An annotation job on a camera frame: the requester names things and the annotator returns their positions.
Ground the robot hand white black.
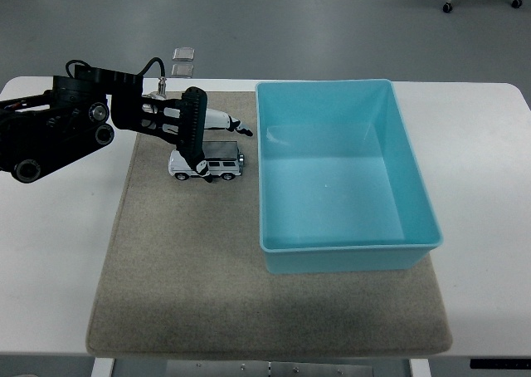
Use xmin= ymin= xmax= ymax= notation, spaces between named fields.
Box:
xmin=193 ymin=108 xmax=255 ymax=185

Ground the white toy car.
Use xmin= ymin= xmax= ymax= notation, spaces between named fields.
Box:
xmin=168 ymin=140 xmax=246 ymax=183

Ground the blue plastic box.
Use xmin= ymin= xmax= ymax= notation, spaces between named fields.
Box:
xmin=254 ymin=78 xmax=444 ymax=275

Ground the grey felt mat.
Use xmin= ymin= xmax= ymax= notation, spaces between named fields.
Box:
xmin=85 ymin=90 xmax=453 ymax=360

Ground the grey metal plate with screws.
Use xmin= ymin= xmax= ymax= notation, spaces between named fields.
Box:
xmin=165 ymin=360 xmax=374 ymax=377

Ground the white table leg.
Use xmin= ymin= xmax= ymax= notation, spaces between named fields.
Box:
xmin=408 ymin=357 xmax=432 ymax=377
xmin=90 ymin=357 xmax=115 ymax=377

